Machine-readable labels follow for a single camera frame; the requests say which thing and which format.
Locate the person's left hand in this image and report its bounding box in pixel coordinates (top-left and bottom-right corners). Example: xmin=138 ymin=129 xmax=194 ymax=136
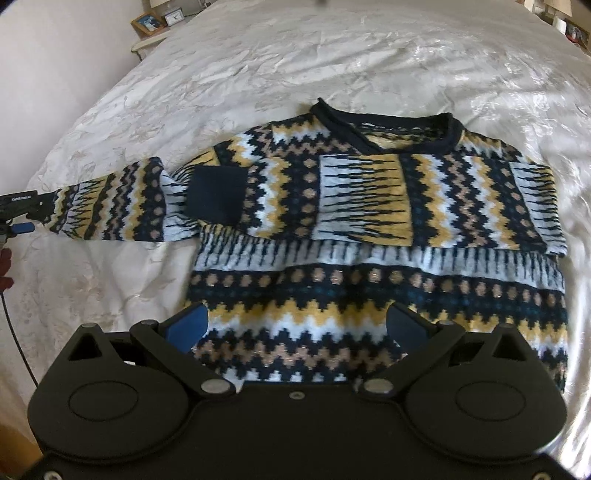
xmin=0 ymin=247 xmax=16 ymax=292

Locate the white nightstand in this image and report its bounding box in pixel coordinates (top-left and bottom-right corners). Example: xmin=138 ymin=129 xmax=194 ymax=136
xmin=130 ymin=28 xmax=169 ymax=58

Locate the black cable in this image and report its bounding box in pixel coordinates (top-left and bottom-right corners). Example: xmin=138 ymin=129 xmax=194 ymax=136
xmin=0 ymin=291 xmax=40 ymax=389

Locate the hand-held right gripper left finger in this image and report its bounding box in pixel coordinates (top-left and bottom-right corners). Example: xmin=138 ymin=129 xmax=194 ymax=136
xmin=67 ymin=302 xmax=237 ymax=399

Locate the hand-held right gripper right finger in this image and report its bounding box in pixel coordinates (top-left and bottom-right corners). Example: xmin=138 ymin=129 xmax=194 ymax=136
xmin=356 ymin=302 xmax=529 ymax=400

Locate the wooden picture frame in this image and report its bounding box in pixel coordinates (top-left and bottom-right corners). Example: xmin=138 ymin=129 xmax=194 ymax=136
xmin=130 ymin=11 xmax=165 ymax=36

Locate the navy yellow zigzag knit sweater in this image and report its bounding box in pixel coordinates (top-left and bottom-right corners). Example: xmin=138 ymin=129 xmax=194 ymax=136
xmin=46 ymin=98 xmax=570 ymax=394

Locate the white embroidered bedspread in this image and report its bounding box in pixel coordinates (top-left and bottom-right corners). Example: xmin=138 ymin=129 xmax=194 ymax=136
xmin=18 ymin=0 xmax=591 ymax=444

